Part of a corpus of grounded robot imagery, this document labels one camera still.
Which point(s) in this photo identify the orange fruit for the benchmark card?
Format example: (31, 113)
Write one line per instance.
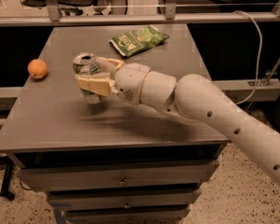
(37, 69)

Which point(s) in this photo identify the green chip bag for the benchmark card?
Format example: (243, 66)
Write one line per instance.
(137, 41)

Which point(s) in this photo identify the grey drawer cabinet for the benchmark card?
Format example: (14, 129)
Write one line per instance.
(110, 162)

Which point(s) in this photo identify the silver green 7up can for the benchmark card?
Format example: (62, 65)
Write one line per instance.
(85, 64)

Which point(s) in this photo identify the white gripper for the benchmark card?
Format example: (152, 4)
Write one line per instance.
(130, 81)

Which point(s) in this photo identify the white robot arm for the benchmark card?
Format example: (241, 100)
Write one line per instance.
(190, 98)

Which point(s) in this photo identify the metal railing frame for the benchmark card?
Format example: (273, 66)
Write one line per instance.
(13, 13)

